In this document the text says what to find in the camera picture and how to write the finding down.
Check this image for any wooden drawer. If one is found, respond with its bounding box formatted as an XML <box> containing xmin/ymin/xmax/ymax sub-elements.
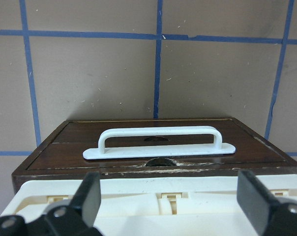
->
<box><xmin>25</xmin><ymin>118</ymin><xmax>293</xmax><ymax>178</ymax></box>

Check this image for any white drawer handle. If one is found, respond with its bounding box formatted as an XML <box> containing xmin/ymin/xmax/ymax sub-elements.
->
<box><xmin>83</xmin><ymin>126</ymin><xmax>236</xmax><ymax>160</ymax></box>

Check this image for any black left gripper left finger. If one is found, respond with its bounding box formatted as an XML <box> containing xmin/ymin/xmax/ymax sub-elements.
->
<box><xmin>46</xmin><ymin>171</ymin><xmax>102</xmax><ymax>226</ymax></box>

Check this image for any dark wooden cabinet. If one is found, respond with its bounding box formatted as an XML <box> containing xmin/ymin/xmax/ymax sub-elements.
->
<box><xmin>11</xmin><ymin>118</ymin><xmax>297</xmax><ymax>191</ymax></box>

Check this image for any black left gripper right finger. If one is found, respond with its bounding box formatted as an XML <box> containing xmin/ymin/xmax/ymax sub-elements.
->
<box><xmin>237</xmin><ymin>170</ymin><xmax>297</xmax><ymax>234</ymax></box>

